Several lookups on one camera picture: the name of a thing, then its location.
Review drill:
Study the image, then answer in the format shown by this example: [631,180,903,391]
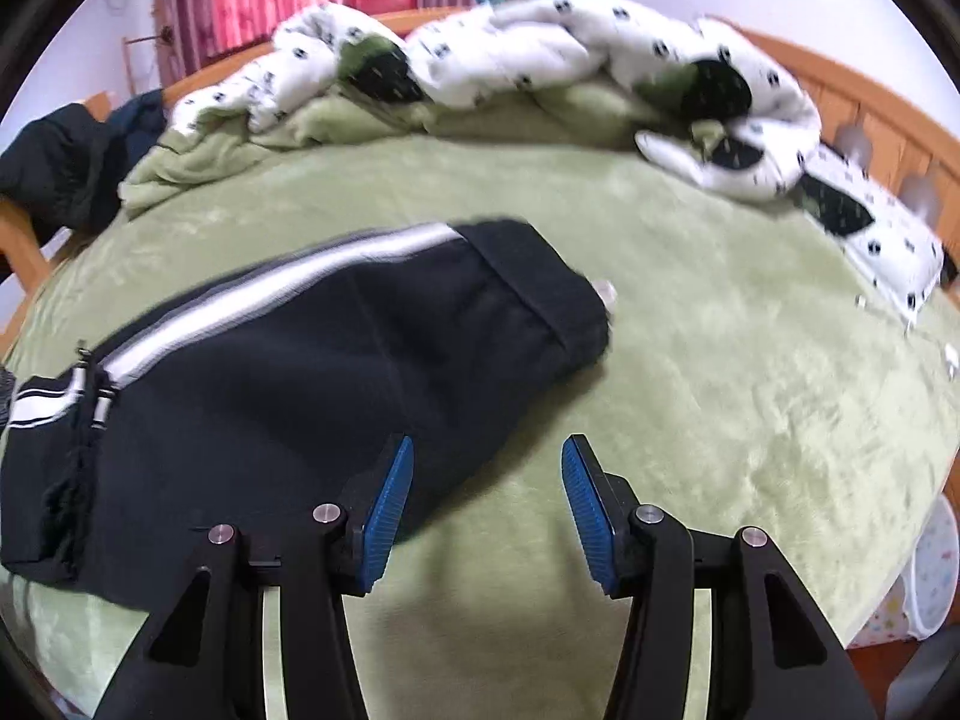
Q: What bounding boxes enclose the white laundry basket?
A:
[851,495,960,650]

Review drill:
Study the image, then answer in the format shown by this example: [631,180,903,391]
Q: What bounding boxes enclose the navy garment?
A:
[109,88,167,158]

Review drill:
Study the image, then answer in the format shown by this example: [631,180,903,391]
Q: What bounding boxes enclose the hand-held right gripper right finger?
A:
[561,433,878,720]

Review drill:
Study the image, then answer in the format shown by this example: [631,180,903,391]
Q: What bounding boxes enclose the floral print pillow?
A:
[795,142,946,316]

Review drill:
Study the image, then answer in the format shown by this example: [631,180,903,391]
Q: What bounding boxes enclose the black pants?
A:
[0,217,620,608]

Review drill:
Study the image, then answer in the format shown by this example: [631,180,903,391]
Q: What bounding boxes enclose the white charger cable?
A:
[855,294,960,382]

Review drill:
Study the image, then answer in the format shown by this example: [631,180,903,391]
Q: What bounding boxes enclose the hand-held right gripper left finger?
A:
[94,435,415,720]

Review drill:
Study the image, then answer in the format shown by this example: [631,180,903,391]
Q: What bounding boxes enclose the black jacket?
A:
[0,103,125,237]

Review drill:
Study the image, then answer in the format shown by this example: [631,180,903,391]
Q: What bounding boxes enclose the wooden bed frame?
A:
[0,4,960,361]

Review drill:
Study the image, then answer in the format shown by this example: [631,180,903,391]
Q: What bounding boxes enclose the green plush bed blanket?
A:
[0,127,960,720]

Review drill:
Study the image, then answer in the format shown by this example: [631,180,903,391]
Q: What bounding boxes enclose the white floral quilt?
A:
[120,0,826,211]

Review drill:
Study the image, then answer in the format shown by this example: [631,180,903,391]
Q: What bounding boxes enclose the wooden coat rack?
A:
[122,26,178,91]

